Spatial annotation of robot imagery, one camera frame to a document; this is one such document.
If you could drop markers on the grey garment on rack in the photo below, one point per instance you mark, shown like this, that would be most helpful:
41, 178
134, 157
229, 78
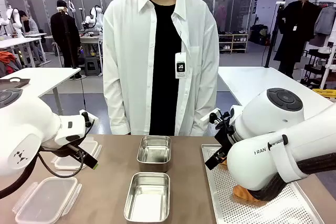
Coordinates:
325, 20

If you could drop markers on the white background desk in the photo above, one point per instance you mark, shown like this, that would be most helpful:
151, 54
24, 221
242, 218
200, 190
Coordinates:
18, 41

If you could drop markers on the black utility cart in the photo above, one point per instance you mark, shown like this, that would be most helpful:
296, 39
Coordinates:
315, 66

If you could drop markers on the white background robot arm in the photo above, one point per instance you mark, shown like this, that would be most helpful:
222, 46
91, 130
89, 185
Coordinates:
13, 19
94, 18

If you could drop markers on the golden croissant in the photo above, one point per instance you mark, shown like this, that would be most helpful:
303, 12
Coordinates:
242, 193
223, 161

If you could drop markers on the wooden shoe rack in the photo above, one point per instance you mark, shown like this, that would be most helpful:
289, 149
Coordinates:
233, 43

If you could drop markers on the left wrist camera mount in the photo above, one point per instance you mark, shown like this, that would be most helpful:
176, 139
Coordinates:
89, 119

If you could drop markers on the black bag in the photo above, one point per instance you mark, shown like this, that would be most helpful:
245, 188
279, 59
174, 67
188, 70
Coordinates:
258, 35

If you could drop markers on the seated person in grey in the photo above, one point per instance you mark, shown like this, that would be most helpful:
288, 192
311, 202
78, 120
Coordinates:
30, 27

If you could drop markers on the white side table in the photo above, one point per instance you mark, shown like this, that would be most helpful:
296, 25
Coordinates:
44, 79
249, 82

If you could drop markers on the stainless steel rectangular container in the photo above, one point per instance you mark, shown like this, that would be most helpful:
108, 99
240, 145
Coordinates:
154, 153
147, 197

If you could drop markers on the orange cloth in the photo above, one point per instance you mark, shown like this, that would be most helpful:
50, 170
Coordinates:
8, 61

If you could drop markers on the standing person in black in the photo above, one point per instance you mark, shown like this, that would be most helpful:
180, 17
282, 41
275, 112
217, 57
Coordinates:
64, 35

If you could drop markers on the black pole stand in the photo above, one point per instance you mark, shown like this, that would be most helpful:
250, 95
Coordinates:
271, 35

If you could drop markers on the white black hang tag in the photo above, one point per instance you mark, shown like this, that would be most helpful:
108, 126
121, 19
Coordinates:
180, 65

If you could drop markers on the dark flat case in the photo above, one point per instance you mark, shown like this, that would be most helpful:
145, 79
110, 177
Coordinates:
13, 83

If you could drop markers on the grey step stool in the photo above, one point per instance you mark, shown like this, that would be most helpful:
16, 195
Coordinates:
92, 68

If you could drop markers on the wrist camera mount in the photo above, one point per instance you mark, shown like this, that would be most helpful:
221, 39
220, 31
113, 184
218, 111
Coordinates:
89, 119
211, 116

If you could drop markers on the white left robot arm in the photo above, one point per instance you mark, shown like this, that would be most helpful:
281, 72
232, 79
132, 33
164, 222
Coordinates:
21, 129

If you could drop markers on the pink hanging garment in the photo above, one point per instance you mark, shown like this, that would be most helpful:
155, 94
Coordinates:
221, 14

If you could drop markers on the perforated aluminium baking tray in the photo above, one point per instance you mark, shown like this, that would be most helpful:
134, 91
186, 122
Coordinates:
223, 208

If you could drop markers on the clear plastic snap lid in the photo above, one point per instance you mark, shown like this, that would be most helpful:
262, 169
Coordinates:
46, 200
89, 148

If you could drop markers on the yellow flat object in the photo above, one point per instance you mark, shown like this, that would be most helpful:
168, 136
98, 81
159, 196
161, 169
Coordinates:
323, 93

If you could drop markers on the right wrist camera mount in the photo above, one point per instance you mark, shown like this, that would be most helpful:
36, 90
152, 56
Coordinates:
211, 116

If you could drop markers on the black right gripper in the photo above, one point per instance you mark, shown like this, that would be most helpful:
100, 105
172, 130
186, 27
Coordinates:
225, 140

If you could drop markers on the person in white shirt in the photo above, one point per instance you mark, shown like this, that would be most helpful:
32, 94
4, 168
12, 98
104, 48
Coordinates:
126, 64

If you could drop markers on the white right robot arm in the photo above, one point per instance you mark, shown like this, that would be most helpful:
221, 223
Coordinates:
262, 155

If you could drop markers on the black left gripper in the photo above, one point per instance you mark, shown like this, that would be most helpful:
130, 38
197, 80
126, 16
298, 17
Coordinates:
71, 149

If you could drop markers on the figure in black coat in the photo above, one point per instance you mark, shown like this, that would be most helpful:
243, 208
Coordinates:
294, 35

